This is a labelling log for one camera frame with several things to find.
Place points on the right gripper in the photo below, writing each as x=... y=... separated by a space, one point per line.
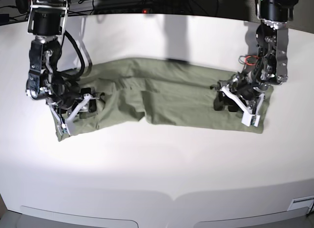
x=64 y=95

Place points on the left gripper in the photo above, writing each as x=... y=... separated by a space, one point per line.
x=247 y=89

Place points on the green T-shirt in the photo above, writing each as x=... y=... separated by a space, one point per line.
x=163 y=92

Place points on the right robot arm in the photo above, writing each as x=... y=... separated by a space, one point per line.
x=47 y=22

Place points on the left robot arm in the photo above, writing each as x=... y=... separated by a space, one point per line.
x=272 y=42

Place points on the black power adapter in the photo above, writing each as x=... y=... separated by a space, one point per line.
x=4 y=18

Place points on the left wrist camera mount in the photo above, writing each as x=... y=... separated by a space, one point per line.
x=250 y=116

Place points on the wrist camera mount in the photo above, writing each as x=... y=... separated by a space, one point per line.
x=65 y=123
x=250 y=116

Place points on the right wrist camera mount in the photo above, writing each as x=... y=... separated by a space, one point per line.
x=65 y=123

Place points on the black aluminium frame rail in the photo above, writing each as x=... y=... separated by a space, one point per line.
x=234 y=9

